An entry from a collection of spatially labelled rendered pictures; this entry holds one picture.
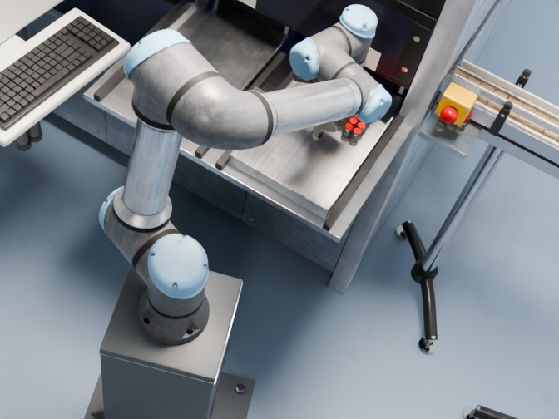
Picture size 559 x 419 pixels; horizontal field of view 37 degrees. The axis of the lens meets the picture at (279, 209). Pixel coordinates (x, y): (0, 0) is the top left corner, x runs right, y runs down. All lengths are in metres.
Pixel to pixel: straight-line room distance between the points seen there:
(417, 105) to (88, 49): 0.85
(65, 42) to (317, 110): 0.93
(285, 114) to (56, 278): 1.50
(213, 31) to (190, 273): 0.81
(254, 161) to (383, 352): 1.03
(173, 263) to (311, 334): 1.18
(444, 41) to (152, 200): 0.75
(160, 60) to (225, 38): 0.83
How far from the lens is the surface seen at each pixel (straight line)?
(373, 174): 1.97
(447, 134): 2.12
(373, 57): 2.01
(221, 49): 2.15
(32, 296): 2.74
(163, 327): 1.73
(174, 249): 1.62
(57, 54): 2.20
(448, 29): 1.88
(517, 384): 2.86
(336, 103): 1.51
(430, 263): 2.71
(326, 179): 1.93
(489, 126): 2.16
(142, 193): 1.57
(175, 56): 1.36
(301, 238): 2.67
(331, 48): 1.65
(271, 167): 1.92
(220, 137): 1.32
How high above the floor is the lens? 2.41
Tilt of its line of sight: 55 degrees down
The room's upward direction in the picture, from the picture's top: 15 degrees clockwise
